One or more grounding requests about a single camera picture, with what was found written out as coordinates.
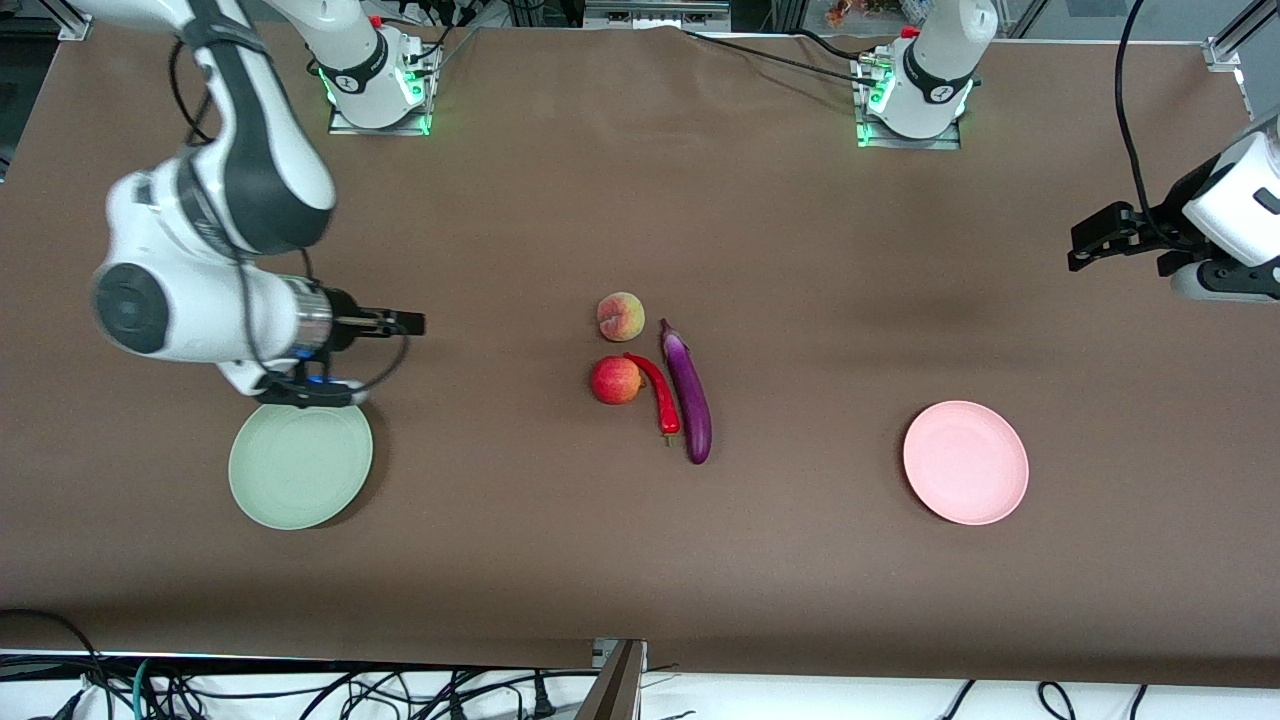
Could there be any aluminium frame profile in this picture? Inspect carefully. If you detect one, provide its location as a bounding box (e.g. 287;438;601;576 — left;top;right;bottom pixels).
1203;0;1280;73
40;0;96;41

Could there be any purple eggplant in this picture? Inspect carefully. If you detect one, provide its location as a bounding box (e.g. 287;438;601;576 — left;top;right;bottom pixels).
658;318;713;466

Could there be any pink round plate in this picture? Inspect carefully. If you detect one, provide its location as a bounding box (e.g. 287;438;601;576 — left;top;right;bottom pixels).
903;401;1030;526

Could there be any grey metal box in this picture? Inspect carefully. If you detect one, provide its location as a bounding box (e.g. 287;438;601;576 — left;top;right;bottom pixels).
582;0;731;31

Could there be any black cable across table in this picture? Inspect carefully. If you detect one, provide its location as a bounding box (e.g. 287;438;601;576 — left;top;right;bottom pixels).
680;28;881;86

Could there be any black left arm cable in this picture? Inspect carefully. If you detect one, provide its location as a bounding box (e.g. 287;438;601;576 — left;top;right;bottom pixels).
1114;0;1196;251

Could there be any brown table mat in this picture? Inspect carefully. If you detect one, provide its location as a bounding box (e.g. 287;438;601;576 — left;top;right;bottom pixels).
0;25;1280;689

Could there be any grey metal post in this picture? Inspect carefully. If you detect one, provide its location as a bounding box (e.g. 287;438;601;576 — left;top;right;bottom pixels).
575;640;648;720

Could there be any yellow-pink peach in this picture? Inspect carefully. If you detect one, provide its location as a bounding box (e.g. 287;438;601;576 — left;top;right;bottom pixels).
597;292;646;343

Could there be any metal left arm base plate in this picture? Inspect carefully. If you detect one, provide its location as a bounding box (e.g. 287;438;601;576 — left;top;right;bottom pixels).
852;52;965;151

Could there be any red chili pepper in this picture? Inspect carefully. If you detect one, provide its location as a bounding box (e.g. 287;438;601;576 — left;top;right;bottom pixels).
624;352;682;447

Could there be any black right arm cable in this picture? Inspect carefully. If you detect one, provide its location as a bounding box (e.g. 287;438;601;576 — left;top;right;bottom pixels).
165;0;413;401

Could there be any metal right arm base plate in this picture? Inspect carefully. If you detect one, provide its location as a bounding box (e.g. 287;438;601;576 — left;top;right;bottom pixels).
326;40;443;137

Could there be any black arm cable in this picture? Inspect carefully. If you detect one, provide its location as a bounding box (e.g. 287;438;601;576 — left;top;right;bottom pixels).
165;0;413;401
1114;0;1196;251

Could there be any red apple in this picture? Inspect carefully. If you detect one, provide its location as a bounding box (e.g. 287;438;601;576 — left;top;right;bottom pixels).
590;356;644;406

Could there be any pale green round plate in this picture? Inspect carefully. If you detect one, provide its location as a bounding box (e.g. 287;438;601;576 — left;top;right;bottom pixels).
228;400;374;531

